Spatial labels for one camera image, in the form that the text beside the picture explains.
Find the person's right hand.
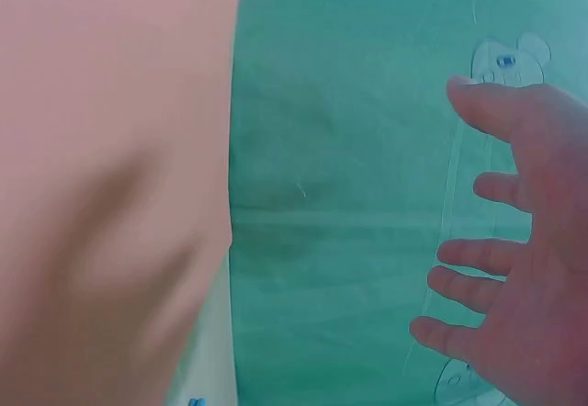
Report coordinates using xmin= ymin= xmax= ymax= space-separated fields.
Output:
xmin=409 ymin=74 xmax=588 ymax=406

